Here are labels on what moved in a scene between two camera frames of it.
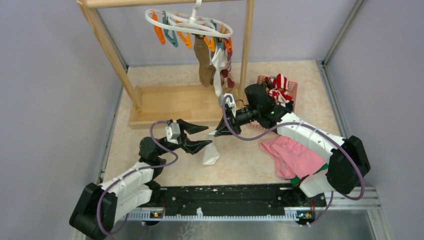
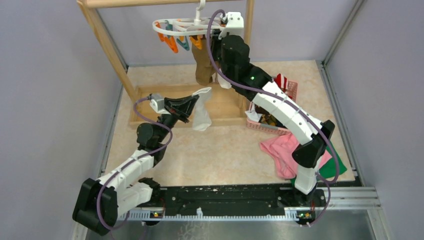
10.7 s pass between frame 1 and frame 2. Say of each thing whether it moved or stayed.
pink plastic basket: stayed
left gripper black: moved
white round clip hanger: moved
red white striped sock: stayed
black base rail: stayed
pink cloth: stayed
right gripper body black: moved
